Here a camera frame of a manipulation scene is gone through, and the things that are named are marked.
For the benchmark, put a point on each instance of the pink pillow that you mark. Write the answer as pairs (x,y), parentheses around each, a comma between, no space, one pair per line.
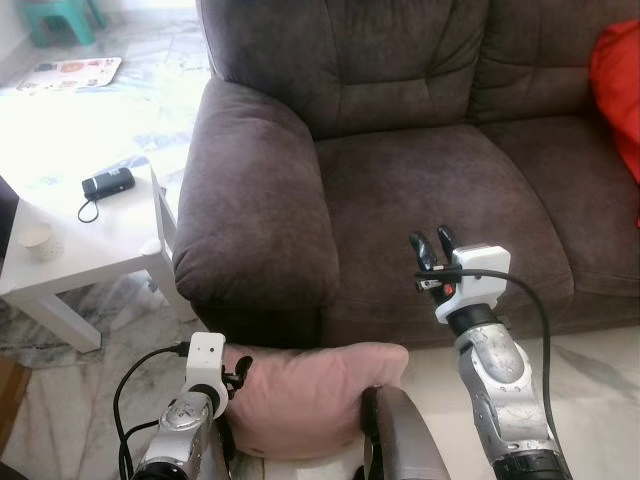
(300,400)

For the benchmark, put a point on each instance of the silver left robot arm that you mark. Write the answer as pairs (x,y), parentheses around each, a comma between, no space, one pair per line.
(175,430)

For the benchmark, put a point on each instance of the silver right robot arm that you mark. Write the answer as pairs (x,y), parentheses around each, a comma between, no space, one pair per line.
(495,370)

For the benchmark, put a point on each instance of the red pillow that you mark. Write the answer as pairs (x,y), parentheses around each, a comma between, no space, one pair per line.
(620,90)

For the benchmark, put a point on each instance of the dark brown fabric sofa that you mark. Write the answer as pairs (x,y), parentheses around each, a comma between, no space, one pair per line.
(420,190)

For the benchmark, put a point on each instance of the white side table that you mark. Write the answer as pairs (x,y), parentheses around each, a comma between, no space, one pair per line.
(100,240)

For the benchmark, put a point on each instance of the small white cup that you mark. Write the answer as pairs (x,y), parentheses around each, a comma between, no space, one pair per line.
(38,242)

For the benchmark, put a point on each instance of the white board with colourful stickers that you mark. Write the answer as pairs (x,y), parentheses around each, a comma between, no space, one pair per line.
(70,73)

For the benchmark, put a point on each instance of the teal plastic stool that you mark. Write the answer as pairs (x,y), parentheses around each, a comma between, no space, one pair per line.
(60,20)

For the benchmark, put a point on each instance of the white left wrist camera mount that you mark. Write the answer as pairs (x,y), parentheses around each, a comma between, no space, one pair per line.
(205,365)

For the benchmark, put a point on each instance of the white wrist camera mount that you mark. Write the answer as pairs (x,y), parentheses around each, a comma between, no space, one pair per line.
(205,365)
(480,275)

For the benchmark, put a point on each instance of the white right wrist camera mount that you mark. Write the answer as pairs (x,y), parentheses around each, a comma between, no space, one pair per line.
(480,275)

